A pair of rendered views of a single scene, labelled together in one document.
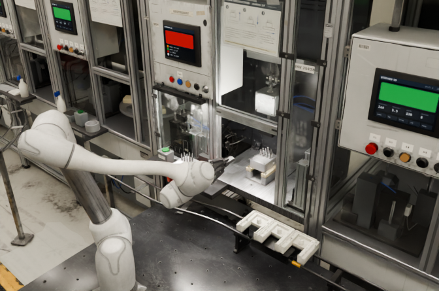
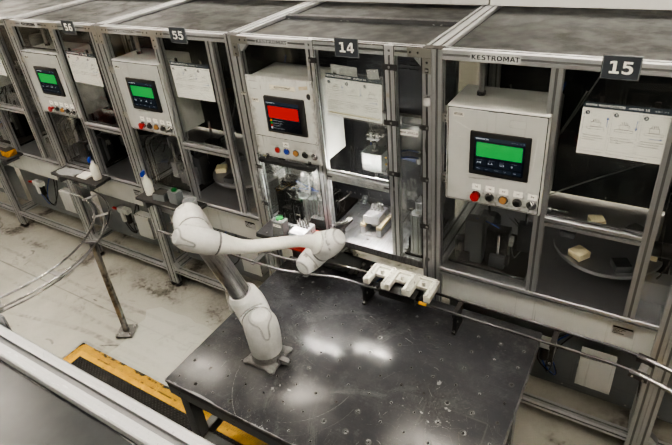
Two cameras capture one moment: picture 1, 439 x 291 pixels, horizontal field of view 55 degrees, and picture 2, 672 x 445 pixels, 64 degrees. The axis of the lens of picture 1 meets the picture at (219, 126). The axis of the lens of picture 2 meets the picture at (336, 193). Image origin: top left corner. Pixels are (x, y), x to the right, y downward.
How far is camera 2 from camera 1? 0.78 m
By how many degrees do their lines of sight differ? 7
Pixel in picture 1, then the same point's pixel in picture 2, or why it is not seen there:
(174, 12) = (274, 88)
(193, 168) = (327, 236)
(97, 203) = (237, 280)
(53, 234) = (158, 320)
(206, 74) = (314, 143)
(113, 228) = (254, 300)
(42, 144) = (196, 237)
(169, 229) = (296, 293)
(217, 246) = (345, 301)
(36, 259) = (150, 348)
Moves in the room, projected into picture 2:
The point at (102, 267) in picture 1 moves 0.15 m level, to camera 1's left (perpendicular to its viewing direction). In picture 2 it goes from (254, 335) to (221, 341)
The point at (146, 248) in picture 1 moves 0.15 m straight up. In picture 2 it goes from (280, 314) to (276, 292)
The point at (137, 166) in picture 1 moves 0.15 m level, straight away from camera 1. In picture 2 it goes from (278, 242) to (268, 225)
